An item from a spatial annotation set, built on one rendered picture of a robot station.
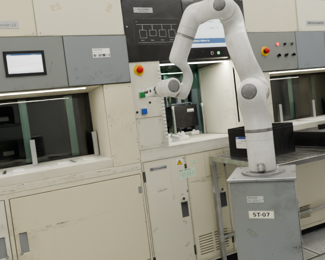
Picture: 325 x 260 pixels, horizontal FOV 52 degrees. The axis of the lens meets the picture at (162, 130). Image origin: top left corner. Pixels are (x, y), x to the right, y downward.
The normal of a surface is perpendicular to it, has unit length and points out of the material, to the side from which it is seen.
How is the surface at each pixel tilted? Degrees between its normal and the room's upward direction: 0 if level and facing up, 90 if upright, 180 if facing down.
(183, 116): 90
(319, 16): 90
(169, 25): 90
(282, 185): 90
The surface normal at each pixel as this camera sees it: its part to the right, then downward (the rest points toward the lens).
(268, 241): -0.36, 0.09
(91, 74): 0.40, 0.00
